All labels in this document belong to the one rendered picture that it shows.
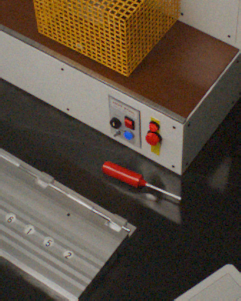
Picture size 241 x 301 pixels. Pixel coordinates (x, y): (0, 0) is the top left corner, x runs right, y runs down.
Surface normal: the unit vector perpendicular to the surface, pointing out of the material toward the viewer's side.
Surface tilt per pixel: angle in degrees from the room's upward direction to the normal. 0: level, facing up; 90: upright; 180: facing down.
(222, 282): 0
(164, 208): 0
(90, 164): 0
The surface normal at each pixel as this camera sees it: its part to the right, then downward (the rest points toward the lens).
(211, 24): -0.57, 0.69
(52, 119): -0.04, -0.57
